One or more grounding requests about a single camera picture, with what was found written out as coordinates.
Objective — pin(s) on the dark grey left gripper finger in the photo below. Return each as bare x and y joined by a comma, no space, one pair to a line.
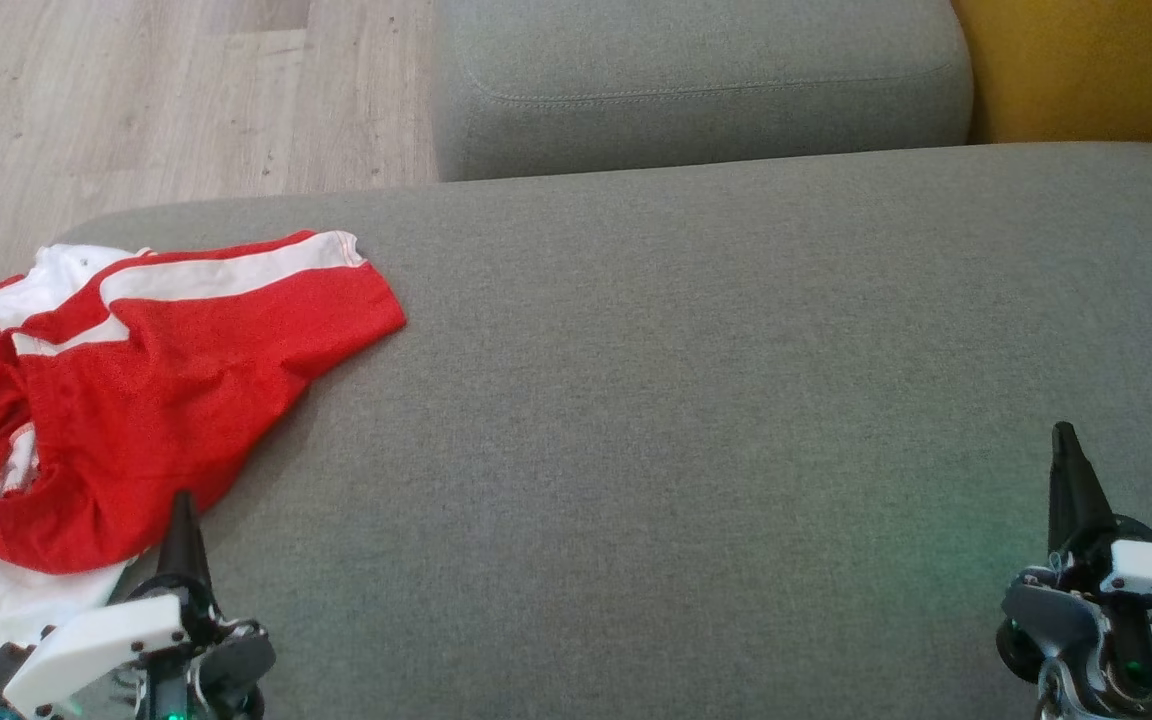
184,550

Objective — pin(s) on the red shorts with white stripe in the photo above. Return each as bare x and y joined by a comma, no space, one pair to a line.
196,380

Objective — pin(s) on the small grey sofa cushion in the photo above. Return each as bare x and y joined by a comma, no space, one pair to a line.
696,80

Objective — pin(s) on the white and dark left gripper body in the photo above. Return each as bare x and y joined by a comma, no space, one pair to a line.
96,640

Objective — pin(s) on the large grey ottoman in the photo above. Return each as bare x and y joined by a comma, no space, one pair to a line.
696,400

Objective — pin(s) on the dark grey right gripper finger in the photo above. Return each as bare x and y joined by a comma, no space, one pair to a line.
1076,490

